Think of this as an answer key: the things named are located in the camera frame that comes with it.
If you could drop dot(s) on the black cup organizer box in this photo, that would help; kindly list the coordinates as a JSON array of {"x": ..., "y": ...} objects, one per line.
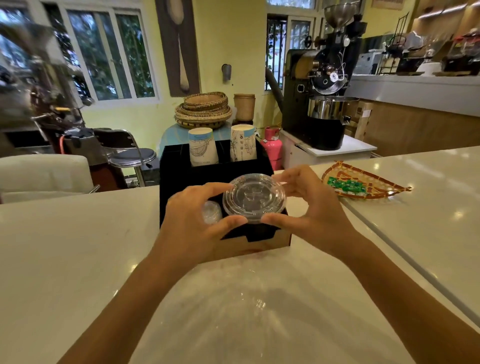
[{"x": 180, "y": 174}]

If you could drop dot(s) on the person's left forearm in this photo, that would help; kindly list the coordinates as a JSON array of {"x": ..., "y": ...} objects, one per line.
[{"x": 123, "y": 311}]

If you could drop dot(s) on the barred window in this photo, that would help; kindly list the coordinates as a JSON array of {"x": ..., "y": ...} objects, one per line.
[{"x": 276, "y": 52}]

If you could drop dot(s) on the blue printed paper cup stack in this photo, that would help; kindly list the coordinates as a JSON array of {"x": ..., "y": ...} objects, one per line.
[{"x": 203, "y": 148}]

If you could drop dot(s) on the white roaster stand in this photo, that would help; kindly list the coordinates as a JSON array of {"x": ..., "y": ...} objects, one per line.
[{"x": 337, "y": 153}]

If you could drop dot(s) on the person's right hand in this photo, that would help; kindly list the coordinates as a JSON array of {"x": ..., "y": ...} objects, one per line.
[{"x": 322, "y": 217}]

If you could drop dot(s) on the person's right thumb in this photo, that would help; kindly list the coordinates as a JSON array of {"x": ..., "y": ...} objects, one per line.
[{"x": 279, "y": 219}]

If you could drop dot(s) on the grey wall lamp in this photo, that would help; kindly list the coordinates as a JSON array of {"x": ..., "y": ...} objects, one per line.
[{"x": 226, "y": 72}]

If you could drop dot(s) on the black coffee roaster machine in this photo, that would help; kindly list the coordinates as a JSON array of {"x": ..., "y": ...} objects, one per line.
[{"x": 322, "y": 93}]

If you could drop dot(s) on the brown spoon wall picture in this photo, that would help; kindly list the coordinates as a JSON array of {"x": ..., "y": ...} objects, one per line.
[{"x": 179, "y": 48}]

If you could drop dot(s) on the light blue table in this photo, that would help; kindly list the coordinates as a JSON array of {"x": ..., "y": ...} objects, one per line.
[{"x": 173, "y": 137}]

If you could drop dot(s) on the person's right forearm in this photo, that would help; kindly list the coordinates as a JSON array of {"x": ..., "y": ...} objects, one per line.
[{"x": 408, "y": 300}]

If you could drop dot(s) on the person's left thumb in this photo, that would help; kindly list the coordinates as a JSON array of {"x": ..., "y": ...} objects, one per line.
[{"x": 228, "y": 224}]

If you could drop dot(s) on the tall woven cylinder basket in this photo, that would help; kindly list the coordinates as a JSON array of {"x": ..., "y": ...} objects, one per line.
[{"x": 244, "y": 108}]

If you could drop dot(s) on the metal stool with dark seat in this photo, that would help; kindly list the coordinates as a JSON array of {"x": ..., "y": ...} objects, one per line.
[{"x": 131, "y": 156}]

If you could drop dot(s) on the wood fronted bar counter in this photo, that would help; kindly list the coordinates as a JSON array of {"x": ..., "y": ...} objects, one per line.
[{"x": 420, "y": 112}]

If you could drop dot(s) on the white countertop appliance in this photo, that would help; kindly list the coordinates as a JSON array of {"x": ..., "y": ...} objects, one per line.
[{"x": 367, "y": 63}]

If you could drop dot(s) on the stack of clear plastic lids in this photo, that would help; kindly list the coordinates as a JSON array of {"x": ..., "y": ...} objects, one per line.
[{"x": 254, "y": 197}]

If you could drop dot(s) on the green packets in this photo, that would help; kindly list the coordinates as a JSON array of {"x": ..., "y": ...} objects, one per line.
[{"x": 347, "y": 185}]

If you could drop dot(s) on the pink gas cylinder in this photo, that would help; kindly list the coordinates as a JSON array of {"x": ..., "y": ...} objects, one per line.
[{"x": 273, "y": 148}]

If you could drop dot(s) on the round woven flat basket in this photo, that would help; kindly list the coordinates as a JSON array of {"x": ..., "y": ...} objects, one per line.
[
  {"x": 204, "y": 113},
  {"x": 205, "y": 100},
  {"x": 200, "y": 124}
]

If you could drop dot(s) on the boat shaped woven tray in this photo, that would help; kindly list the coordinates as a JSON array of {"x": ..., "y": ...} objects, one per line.
[{"x": 378, "y": 183}]

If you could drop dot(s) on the person's left hand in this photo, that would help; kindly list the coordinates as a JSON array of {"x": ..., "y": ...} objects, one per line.
[{"x": 182, "y": 228}]

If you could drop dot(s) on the leaf printed paper cup stack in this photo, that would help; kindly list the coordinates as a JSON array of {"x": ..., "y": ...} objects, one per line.
[{"x": 243, "y": 144}]

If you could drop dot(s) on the black exhaust pipe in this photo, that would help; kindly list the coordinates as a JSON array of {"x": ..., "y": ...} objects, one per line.
[{"x": 274, "y": 90}]

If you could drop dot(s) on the dark coffee equipment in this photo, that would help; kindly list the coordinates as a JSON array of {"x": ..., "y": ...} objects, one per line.
[{"x": 463, "y": 56}]

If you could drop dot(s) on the large white framed window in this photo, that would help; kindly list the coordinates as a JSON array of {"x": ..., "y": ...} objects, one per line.
[{"x": 108, "y": 52}]

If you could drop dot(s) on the white armchair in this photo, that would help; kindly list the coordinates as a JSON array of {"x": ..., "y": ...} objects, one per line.
[{"x": 41, "y": 176}]

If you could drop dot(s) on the cardboard box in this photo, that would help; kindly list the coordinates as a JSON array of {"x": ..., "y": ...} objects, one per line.
[{"x": 362, "y": 118}]

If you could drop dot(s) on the small clear plastic lids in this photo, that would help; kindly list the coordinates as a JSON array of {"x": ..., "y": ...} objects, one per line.
[{"x": 212, "y": 213}]

